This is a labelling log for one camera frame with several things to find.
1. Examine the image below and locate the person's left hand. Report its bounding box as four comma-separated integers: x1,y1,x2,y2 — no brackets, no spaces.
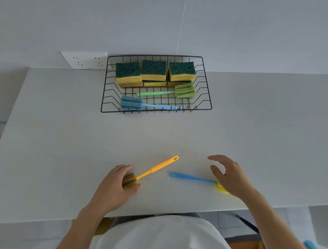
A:
93,165,143,211

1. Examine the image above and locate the person's right hand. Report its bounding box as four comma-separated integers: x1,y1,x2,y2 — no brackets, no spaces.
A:
207,154,257,201

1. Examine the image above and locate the orange handled sponge brush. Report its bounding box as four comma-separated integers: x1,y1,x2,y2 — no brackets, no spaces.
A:
122,155,179,190

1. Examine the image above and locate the person's right forearm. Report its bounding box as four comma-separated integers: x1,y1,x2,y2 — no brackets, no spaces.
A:
241,189,306,249

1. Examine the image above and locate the person's left forearm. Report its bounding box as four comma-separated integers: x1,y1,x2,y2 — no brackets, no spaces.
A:
56,200,116,249

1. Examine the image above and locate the mustard yellow cushion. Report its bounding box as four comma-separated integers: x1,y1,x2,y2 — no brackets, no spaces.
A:
94,217,116,235

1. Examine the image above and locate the person's white shirt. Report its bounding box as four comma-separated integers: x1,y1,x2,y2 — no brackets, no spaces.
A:
96,215,231,249

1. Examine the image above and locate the black metal rod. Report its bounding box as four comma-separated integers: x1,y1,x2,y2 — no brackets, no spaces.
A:
235,214,260,234

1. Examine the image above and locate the orange and dark mat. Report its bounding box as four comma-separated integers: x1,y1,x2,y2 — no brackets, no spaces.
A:
225,234,265,249

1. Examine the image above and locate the green sponge brush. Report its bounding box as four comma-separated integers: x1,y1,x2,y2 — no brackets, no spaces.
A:
137,83,196,99

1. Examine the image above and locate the stack of green yellow sponges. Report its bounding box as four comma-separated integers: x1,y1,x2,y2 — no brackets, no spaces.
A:
115,60,197,88

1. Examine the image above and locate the blue handled yellow sponge brush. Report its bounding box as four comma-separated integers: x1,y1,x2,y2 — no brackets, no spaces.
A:
170,172,230,194

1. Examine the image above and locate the black wire basket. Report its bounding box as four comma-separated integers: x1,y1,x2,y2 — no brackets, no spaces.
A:
100,55,213,114

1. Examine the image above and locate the white wall socket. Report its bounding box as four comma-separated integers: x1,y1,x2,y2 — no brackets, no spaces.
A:
60,51,108,70

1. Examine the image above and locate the thin white cable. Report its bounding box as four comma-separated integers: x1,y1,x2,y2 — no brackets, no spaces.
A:
175,0,187,56

